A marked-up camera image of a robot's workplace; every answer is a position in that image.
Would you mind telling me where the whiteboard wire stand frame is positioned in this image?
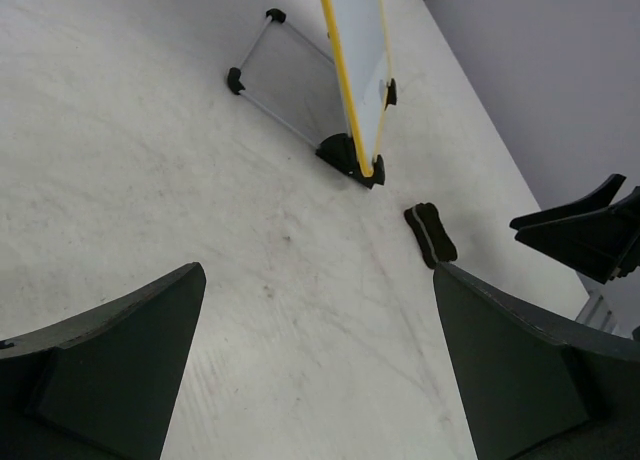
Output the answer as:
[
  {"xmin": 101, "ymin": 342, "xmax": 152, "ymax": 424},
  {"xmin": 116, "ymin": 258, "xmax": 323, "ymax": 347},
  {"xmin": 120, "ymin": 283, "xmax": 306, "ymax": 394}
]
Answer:
[{"xmin": 226, "ymin": 8, "xmax": 350, "ymax": 149}]

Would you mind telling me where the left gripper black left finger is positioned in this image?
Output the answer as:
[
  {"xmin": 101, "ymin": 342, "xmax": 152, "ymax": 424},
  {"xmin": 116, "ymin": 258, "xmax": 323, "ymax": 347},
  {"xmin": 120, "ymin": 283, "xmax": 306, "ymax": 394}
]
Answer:
[{"xmin": 1, "ymin": 262, "xmax": 206, "ymax": 459}]

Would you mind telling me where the black felt whiteboard eraser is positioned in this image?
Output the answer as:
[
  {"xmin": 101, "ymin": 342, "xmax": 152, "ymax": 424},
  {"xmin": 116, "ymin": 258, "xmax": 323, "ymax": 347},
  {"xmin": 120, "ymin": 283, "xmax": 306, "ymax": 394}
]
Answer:
[{"xmin": 403, "ymin": 203, "xmax": 458, "ymax": 270}]

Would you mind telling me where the black whiteboard foot left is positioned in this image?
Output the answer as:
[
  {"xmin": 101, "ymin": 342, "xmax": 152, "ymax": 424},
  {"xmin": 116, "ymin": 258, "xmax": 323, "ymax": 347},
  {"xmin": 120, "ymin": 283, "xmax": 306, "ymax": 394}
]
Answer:
[{"xmin": 315, "ymin": 133, "xmax": 386, "ymax": 189}]

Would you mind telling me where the yellow framed whiteboard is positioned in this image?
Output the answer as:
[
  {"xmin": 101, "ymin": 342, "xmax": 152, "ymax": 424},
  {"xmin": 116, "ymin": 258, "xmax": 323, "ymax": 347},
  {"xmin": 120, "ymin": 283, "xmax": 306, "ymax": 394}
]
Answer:
[{"xmin": 320, "ymin": 0, "xmax": 393, "ymax": 178}]

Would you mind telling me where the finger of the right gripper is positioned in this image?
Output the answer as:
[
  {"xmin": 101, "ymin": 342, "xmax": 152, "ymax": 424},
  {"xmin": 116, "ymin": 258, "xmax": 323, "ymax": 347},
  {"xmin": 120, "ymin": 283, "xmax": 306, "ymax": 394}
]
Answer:
[
  {"xmin": 509, "ymin": 174, "xmax": 626, "ymax": 230},
  {"xmin": 514, "ymin": 206, "xmax": 628, "ymax": 284}
]

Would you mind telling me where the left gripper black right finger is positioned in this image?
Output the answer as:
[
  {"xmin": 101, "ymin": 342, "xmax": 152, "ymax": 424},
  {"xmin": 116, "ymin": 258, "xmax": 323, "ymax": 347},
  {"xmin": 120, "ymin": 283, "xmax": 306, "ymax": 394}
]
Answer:
[{"xmin": 433, "ymin": 263, "xmax": 639, "ymax": 459}]

